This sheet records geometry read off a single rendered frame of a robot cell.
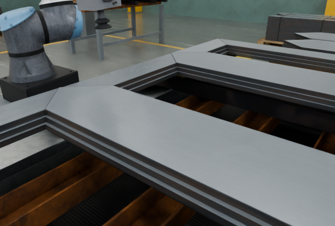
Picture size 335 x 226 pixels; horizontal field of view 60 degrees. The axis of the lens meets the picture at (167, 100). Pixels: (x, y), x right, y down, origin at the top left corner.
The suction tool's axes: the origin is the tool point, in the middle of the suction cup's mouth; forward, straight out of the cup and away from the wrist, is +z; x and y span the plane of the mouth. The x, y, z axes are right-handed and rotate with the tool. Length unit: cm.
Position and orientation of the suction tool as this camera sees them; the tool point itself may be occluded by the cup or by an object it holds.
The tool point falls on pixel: (103, 27)
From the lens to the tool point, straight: 76.4
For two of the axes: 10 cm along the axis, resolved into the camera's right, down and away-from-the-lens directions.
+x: -7.9, -2.1, 5.7
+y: 6.1, -3.7, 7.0
